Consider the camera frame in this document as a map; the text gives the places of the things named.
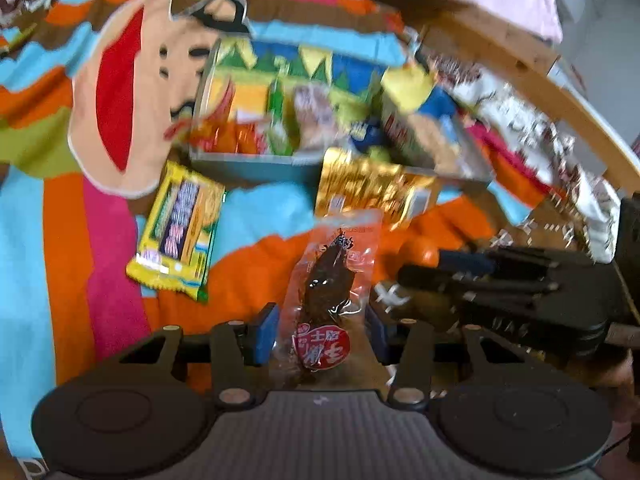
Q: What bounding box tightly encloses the clear pack dried meat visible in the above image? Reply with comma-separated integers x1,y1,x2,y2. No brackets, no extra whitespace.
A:
269,209,387,389

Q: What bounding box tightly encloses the yellow biscuit snack pack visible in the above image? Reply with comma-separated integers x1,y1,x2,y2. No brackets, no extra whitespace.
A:
126,162,226,302

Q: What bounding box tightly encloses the gold foil snack bag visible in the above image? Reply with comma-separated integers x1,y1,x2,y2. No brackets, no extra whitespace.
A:
314,148,442,229

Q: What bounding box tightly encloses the person's left hand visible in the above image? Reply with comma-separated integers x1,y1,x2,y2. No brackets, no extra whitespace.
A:
564,344,639,422

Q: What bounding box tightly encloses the white floral patterned quilt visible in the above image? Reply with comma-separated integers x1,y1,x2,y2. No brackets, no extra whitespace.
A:
426,53,620,263

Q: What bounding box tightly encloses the white red snack packet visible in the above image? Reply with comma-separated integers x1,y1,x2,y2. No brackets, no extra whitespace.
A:
382,102,461,174

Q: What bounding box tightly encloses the colourful cartoon bed blanket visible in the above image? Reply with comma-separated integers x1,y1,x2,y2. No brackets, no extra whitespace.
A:
0,0,640,480

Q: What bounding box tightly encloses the orange snack packet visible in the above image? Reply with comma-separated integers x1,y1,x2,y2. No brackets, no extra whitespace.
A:
164,78,269,155

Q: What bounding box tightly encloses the colourful metal tray box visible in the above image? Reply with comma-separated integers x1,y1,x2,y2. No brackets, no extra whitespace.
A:
188,38,495,186

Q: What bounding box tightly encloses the wooden bed frame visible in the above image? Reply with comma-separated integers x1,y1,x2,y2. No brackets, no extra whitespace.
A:
404,6,639,194

